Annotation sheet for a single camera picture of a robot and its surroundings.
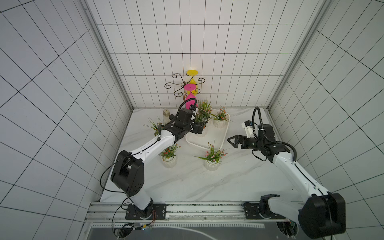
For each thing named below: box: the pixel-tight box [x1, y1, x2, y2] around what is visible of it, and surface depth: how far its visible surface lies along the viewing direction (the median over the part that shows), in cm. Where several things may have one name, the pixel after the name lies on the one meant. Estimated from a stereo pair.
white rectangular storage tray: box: [185, 109, 230, 149], surface depth 105 cm
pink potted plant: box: [193, 140, 229, 171], surface depth 81 cm
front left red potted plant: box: [158, 143, 181, 168], surface depth 85 cm
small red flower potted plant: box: [209, 106, 236, 129], surface depth 105 cm
